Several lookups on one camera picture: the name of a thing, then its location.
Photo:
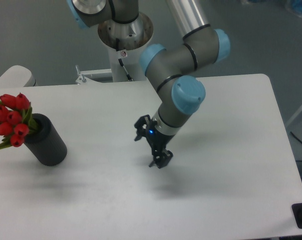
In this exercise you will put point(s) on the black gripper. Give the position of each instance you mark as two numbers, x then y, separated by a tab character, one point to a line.
146	127

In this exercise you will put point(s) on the red tulip bouquet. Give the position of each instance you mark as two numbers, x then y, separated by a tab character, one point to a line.
16	120

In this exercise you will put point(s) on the white rounded chair back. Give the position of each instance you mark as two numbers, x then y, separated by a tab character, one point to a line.
17	76

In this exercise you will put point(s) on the white pedestal base frame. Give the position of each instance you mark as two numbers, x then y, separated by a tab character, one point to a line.
90	75

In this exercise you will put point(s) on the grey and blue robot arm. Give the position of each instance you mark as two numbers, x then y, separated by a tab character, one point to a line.
168	71

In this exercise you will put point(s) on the dark grey cylindrical vase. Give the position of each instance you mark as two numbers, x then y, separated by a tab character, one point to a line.
46	145

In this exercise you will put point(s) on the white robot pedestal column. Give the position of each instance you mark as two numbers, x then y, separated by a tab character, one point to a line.
126	42

